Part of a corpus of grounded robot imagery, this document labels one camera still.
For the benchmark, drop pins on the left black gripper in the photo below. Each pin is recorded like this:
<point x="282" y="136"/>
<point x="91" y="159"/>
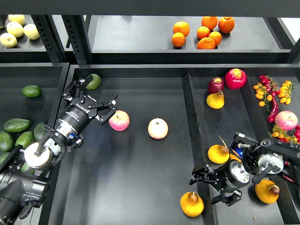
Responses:
<point x="81" y="111"/>

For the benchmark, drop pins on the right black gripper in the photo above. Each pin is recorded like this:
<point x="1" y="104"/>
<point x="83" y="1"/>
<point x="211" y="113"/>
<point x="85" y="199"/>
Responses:
<point x="227" y="178"/>

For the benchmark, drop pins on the yellow pear with brown top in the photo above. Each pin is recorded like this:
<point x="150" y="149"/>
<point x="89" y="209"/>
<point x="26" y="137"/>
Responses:
<point x="191" y="204"/>

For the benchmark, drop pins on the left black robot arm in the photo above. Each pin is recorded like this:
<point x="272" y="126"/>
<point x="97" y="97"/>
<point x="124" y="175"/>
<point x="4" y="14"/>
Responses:
<point x="21" y="192"/>

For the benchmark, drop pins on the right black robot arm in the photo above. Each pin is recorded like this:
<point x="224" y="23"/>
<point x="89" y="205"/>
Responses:
<point x="253" y="161"/>

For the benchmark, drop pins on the green avocado in tray corner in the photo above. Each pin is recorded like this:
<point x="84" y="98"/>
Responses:
<point x="95" y="81"/>

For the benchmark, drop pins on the yellow pear middle of row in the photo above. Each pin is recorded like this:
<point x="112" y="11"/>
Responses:
<point x="233" y="156"/>

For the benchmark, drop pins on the yellow pear of row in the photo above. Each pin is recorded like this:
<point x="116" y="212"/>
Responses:
<point x="233" y="156"/>
<point x="219" y="154"/>

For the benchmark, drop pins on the yellow pear left of row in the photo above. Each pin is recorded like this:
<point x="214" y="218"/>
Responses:
<point x="219" y="154"/>

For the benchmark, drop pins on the orange yellow pear lower right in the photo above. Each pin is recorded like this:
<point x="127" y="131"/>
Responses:
<point x="267" y="191"/>

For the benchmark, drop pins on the green avocado left tray top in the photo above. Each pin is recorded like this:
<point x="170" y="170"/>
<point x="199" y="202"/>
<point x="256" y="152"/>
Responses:
<point x="31" y="91"/>

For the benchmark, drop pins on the green avocado middle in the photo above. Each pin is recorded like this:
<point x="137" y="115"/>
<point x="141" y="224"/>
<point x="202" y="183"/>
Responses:
<point x="25" y="139"/>

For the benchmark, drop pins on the yellow pear near red apples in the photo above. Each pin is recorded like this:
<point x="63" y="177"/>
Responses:
<point x="215" y="100"/>

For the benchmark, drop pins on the pale yellow pear right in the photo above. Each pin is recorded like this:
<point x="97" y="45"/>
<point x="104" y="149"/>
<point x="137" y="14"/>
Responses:
<point x="31" y="32"/>

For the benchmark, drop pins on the pale yellow pear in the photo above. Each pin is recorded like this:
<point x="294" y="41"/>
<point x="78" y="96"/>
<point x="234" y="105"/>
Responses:
<point x="31" y="32"/>
<point x="8" y="40"/>
<point x="15" y="29"/>
<point x="17" y="18"/>

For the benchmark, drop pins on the green avocado left edge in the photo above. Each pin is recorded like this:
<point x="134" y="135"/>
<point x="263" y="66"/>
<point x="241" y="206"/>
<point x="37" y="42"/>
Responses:
<point x="7" y="142"/>

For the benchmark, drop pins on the pale yellow pear front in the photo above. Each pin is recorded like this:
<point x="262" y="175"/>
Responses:
<point x="8" y="40"/>

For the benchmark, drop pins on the pale yellow pear middle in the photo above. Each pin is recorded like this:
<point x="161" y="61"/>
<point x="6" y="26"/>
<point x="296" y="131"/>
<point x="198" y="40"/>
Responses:
<point x="15" y="29"/>

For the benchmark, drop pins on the pale yellow pear top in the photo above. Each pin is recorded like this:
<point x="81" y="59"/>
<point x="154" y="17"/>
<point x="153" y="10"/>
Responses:
<point x="17" y="18"/>

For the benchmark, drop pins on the green avocado lower left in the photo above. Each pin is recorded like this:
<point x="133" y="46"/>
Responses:
<point x="3" y="156"/>

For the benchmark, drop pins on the pink red apple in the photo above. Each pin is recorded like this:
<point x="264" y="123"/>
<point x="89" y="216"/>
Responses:
<point x="119" y="121"/>

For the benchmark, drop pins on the black left tray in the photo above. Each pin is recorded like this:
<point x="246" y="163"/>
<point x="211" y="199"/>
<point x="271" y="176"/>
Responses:
<point x="50" y="77"/>

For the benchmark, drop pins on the black tray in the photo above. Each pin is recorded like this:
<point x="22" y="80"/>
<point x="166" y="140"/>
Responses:
<point x="130" y="178"/>
<point x="50" y="77"/>

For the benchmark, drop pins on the pale pink apple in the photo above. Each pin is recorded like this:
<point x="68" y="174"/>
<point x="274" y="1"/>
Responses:
<point x="158" y="128"/>

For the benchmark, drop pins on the mixed cherry tomato bunch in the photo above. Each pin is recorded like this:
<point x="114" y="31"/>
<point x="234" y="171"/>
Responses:
<point x="286" y="136"/>

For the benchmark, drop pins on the black centre tray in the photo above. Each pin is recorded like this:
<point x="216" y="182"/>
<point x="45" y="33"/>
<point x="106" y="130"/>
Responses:
<point x="130" y="178"/>

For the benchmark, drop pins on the red chili pepper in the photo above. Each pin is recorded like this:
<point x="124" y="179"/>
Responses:
<point x="273" y="112"/>

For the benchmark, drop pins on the orange fruit lower left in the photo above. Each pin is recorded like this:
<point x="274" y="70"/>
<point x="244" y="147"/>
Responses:
<point x="178" y="39"/>

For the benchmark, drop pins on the orange cherry tomato bunch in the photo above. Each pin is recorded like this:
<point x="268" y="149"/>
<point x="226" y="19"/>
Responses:
<point x="262" y="93"/>

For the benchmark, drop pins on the small dark red apple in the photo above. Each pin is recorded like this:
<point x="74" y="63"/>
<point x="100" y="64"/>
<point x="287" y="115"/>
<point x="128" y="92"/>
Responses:
<point x="215" y="85"/>

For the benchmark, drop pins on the big red apple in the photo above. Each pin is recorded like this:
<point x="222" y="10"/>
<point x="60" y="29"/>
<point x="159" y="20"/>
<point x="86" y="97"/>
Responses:
<point x="235" y="79"/>

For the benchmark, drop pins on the orange fruit far left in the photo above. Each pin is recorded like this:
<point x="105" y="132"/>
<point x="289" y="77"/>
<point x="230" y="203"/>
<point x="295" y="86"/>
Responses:
<point x="181" y="27"/>

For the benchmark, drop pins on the red cherry tomato bunch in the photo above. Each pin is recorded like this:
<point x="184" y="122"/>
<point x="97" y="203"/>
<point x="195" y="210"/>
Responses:
<point x="268" y="85"/>

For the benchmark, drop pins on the yellow cherry tomato bunch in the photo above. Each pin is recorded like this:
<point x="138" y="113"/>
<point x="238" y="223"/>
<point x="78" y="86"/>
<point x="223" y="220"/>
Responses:
<point x="285" y="92"/>

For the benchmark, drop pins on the orange fruit front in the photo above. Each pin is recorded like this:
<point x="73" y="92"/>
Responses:
<point x="206" y="43"/>

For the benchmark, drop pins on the orange fruit centre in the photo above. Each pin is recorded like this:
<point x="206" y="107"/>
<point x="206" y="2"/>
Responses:
<point x="202" y="32"/>

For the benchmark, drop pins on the dark avocado by tray wall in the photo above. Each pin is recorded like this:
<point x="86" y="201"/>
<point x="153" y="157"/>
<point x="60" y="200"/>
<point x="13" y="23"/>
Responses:
<point x="39" y="131"/>

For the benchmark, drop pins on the black metal shelf frame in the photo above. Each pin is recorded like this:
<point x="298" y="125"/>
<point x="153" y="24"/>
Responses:
<point x="163" y="9"/>

